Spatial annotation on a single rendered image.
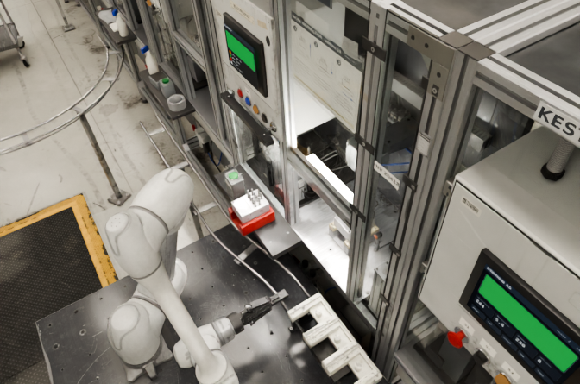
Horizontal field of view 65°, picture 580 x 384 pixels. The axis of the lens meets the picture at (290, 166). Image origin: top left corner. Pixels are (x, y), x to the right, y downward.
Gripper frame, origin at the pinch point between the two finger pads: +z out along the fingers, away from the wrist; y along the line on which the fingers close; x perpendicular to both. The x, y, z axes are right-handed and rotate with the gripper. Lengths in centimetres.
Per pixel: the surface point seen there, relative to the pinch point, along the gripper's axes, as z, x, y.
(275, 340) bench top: -6.0, -5.3, -19.8
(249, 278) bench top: -1.4, 25.0, -19.9
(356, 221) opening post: 21, -15, 47
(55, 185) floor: -70, 213, -88
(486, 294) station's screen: 17, -59, 73
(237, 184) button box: 10, 48, 14
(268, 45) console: 20, 28, 86
